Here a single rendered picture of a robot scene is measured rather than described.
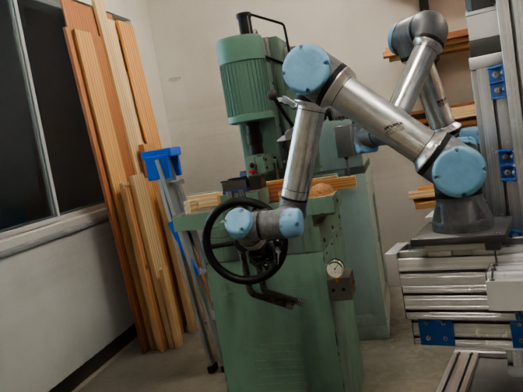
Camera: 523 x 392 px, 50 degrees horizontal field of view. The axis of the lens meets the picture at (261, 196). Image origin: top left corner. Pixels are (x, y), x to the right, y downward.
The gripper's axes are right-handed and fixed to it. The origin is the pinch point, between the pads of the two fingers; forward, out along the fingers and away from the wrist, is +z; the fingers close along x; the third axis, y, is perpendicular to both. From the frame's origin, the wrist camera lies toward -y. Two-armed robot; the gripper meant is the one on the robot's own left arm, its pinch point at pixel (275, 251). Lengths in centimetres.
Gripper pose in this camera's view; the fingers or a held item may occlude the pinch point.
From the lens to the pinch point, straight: 176.0
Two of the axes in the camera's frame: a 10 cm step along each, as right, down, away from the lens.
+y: -0.2, 9.3, -3.8
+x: 9.5, -1.0, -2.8
